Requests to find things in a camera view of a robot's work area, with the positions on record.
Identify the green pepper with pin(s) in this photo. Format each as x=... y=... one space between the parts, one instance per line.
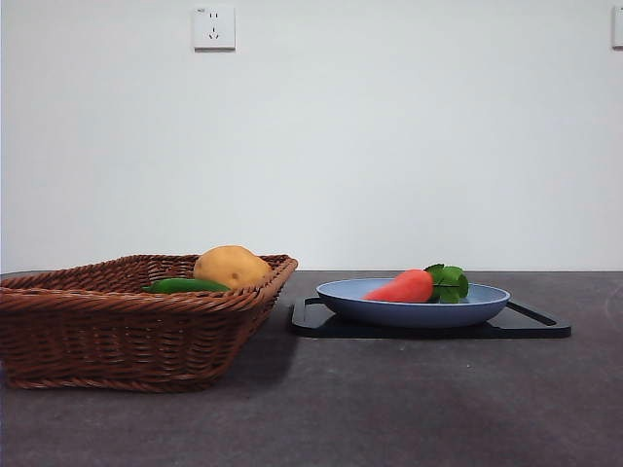
x=180 y=285

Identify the blue round plate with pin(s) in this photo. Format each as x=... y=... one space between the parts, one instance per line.
x=414 y=313

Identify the black flat tray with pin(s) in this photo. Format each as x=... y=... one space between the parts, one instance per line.
x=311 y=326

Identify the orange carrot with green leaves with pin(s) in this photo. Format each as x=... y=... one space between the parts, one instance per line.
x=404 y=288

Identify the white wall socket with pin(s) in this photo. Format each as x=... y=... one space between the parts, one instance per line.
x=214 y=28

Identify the brown wicker basket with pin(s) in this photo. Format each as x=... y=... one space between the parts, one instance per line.
x=121 y=340

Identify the yellow-brown potato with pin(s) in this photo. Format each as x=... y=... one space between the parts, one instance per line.
x=231 y=266

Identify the white wall plate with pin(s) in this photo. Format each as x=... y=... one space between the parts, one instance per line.
x=618 y=26

